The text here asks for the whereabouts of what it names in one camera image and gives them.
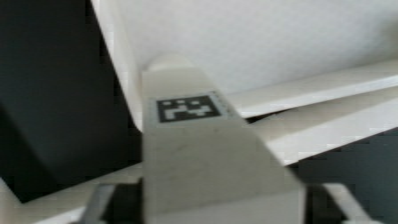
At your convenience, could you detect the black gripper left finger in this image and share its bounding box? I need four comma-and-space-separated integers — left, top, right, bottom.
78, 183, 142, 224

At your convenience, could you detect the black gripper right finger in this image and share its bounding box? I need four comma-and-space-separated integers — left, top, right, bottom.
304, 181, 388, 224

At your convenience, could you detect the white desk leg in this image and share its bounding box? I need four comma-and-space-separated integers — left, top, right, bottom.
142, 55, 306, 224

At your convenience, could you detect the white desk tabletop tray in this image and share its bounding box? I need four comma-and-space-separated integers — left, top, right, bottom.
89, 0, 398, 119

